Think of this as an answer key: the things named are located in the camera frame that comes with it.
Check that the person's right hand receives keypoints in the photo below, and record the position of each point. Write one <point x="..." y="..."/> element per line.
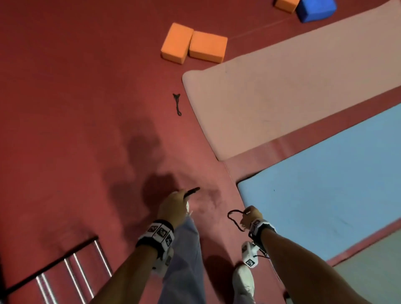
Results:
<point x="252" y="217"/>

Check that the person's left hand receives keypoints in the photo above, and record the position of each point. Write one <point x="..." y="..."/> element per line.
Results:
<point x="172" y="210"/>

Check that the black elastic band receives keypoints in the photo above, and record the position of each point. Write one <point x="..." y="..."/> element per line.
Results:
<point x="191" y="191"/>
<point x="178" y="103"/>
<point x="231" y="220"/>

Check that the light blue yoga mat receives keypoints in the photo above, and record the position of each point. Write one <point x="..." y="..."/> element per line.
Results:
<point x="329" y="188"/>

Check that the peach yoga mat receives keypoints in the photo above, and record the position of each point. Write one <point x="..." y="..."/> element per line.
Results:
<point x="282" y="87"/>

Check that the green yoga mat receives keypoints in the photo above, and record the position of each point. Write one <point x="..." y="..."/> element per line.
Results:
<point x="372" y="275"/>

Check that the person's right forearm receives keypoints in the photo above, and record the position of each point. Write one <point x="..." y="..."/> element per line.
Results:
<point x="307" y="272"/>

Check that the person's left forearm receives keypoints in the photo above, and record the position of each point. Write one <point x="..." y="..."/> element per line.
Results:
<point x="125" y="278"/>

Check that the person's white shoe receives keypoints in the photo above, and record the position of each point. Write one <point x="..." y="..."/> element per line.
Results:
<point x="243" y="283"/>
<point x="188" y="208"/>

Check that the black wristband with marker tags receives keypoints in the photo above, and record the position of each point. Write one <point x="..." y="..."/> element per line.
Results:
<point x="156" y="235"/>
<point x="260" y="230"/>

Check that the black metal mat rack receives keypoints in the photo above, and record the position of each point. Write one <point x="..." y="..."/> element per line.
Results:
<point x="75" y="272"/>

